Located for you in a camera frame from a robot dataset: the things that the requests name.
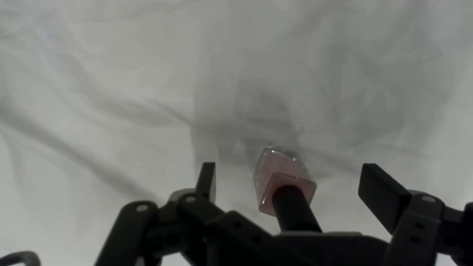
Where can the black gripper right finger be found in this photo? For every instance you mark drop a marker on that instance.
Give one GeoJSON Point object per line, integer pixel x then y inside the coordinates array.
{"type": "Point", "coordinates": [413, 218]}

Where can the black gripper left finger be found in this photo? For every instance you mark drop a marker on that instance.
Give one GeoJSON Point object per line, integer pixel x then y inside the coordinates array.
{"type": "Point", "coordinates": [188, 223]}

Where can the pink nail polish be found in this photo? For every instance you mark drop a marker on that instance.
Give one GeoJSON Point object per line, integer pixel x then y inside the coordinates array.
{"type": "Point", "coordinates": [284, 189]}

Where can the white tablecloth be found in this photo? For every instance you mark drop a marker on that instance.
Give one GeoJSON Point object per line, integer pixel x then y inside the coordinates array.
{"type": "Point", "coordinates": [104, 102]}

